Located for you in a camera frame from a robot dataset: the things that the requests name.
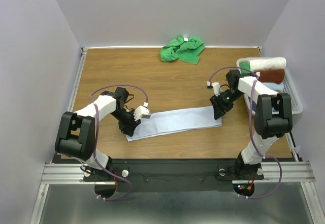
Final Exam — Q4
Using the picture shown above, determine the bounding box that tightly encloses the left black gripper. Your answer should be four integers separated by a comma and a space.
111, 108, 141, 137

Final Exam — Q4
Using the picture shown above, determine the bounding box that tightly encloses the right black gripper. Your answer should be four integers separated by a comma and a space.
209, 88, 244, 119

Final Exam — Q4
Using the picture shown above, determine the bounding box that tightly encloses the light blue towel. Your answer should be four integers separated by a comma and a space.
263, 82, 284, 92
126, 106, 222, 142

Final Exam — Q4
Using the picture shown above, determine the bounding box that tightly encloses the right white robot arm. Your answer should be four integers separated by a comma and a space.
207, 67, 293, 178

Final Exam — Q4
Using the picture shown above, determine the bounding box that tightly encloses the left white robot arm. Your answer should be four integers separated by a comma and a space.
55, 87, 141, 180

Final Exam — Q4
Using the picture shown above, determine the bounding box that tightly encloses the white plastic basket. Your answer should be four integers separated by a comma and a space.
236, 57, 303, 115

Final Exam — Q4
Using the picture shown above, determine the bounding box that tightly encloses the rolled green towel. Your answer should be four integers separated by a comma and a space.
239, 61, 251, 76

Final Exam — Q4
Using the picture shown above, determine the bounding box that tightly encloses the rolled white towel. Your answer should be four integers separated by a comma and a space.
248, 57, 286, 72

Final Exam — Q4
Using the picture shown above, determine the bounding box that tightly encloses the rolled light blue towel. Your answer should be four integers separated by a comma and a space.
263, 82, 284, 92

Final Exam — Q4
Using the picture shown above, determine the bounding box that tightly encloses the rolled brown towel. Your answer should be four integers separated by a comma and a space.
255, 69, 285, 84

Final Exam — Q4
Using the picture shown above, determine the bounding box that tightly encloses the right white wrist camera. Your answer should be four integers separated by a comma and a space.
207, 81, 220, 96

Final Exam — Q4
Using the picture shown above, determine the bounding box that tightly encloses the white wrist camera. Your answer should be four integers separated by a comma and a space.
134, 102, 151, 121
207, 81, 220, 96

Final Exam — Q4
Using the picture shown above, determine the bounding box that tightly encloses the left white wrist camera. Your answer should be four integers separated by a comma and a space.
134, 102, 151, 121

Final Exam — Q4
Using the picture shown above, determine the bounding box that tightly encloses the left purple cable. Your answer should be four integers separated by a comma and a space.
90, 84, 149, 201

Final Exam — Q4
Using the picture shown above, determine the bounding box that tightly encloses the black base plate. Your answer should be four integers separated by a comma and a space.
82, 158, 264, 193

